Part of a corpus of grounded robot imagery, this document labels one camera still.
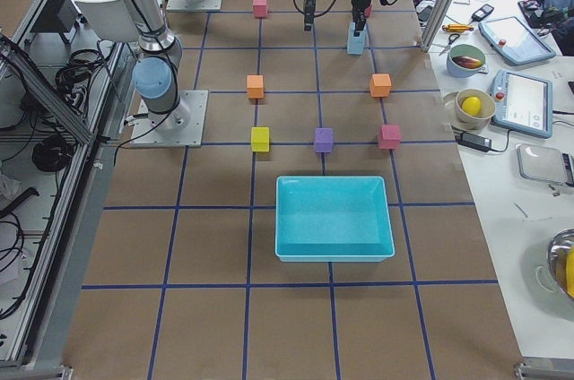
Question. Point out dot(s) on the yellow lemon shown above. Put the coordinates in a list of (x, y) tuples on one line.
[(471, 105)]

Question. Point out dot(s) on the grey digital scale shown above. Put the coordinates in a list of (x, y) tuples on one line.
[(545, 164)]

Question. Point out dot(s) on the light blue block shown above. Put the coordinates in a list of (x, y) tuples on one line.
[(350, 34), (355, 45)]

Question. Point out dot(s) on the purple block right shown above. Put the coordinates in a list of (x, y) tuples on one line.
[(323, 140)]

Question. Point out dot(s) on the black power adapter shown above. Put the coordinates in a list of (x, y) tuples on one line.
[(473, 141)]

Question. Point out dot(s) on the teach pendant far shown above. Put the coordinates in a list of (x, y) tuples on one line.
[(515, 41)]

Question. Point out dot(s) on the pink block far left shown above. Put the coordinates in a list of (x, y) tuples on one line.
[(368, 11)]

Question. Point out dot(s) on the orange block far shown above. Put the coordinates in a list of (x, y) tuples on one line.
[(380, 85)]

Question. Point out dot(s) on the pink block far right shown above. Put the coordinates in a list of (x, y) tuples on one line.
[(389, 137)]

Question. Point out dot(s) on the orange block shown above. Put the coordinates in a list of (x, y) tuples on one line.
[(380, 85), (255, 86)]

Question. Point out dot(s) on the teach pendant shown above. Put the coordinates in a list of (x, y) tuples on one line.
[(523, 103), (515, 41)]

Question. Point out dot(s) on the magenta block near left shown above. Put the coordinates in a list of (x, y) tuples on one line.
[(260, 8)]

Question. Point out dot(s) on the white chair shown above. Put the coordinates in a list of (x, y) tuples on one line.
[(109, 19)]

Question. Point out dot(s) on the teach pendant near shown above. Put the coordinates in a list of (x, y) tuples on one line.
[(523, 103)]

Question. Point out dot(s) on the beige bowl with lemon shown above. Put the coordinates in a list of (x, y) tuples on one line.
[(459, 119)]

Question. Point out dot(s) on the metal bowl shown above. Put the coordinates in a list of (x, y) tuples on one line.
[(556, 274)]

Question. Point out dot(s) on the orange block near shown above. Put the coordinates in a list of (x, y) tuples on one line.
[(255, 86)]

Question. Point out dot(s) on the yellow foam block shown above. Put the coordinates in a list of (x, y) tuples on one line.
[(260, 139)]

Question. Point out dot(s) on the green bowl with fruit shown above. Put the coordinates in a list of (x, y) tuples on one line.
[(464, 60)]

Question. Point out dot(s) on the pink block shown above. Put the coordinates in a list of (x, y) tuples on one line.
[(368, 11), (389, 137)]

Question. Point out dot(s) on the cyan plastic bin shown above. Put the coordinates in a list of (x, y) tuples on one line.
[(332, 219)]

